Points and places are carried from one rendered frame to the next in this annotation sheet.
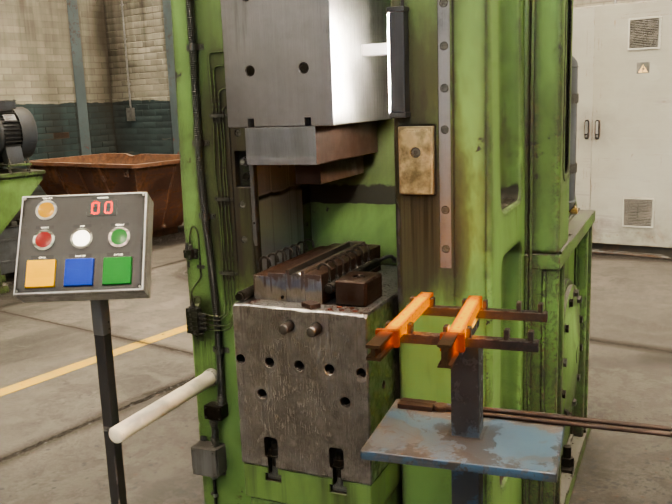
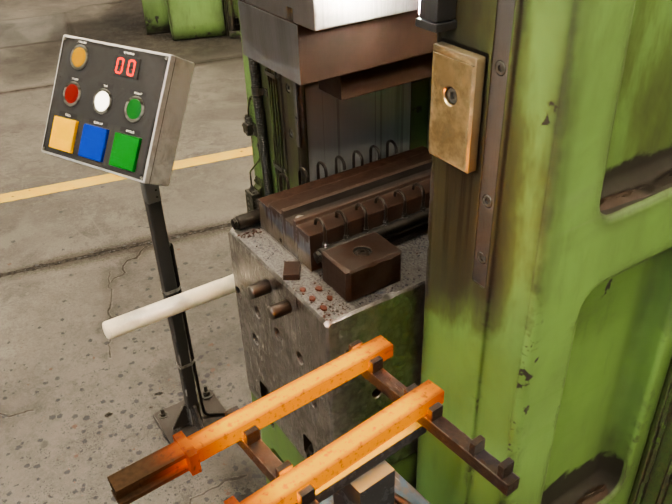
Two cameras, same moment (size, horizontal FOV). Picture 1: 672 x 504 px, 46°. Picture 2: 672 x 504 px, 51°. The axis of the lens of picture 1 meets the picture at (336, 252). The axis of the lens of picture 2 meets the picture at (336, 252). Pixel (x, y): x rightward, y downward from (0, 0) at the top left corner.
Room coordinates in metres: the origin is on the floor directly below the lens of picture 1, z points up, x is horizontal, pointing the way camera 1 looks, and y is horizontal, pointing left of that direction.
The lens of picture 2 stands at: (1.08, -0.60, 1.66)
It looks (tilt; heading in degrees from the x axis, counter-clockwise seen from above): 33 degrees down; 34
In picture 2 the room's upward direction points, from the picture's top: 2 degrees counter-clockwise
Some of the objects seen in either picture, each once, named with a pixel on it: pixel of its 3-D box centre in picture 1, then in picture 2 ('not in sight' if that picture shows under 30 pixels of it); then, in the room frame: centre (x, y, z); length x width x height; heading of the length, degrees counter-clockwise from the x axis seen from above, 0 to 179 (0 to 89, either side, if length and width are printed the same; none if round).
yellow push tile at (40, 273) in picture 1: (41, 274); (64, 134); (2.02, 0.77, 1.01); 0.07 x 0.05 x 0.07; 91
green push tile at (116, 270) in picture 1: (117, 271); (126, 152); (2.03, 0.57, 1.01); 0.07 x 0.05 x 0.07; 91
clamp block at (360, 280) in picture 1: (359, 288); (362, 266); (1.98, -0.06, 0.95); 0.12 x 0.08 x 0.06; 156
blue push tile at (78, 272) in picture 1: (79, 272); (94, 143); (2.02, 0.67, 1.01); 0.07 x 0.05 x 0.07; 91
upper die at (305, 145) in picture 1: (315, 140); (372, 18); (2.19, 0.04, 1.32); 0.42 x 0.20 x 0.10; 156
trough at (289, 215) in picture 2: (328, 256); (379, 187); (2.18, 0.02, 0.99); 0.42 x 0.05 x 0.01; 156
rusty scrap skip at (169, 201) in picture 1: (121, 196); not in sight; (8.76, 2.36, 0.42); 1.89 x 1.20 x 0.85; 54
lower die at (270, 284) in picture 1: (321, 268); (372, 198); (2.19, 0.04, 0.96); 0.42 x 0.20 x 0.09; 156
